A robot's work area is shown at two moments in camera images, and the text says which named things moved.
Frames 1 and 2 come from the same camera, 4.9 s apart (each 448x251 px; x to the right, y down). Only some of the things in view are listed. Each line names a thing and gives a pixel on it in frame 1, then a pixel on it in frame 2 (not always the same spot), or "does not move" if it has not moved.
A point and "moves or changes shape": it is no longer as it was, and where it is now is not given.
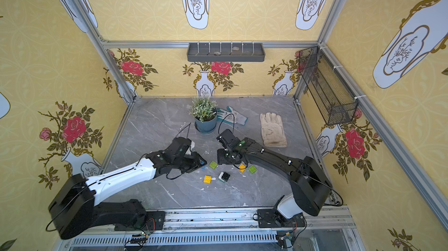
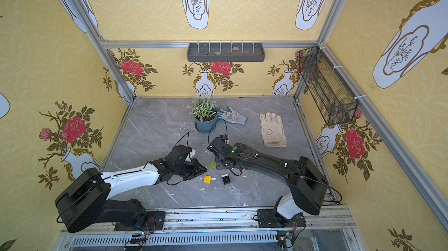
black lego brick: (226, 176) moves or changes shape
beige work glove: (272, 132) does not move
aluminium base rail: (328, 229) does not move
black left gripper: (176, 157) → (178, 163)
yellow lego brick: (207, 179) does not move
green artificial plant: (203, 108) does not move
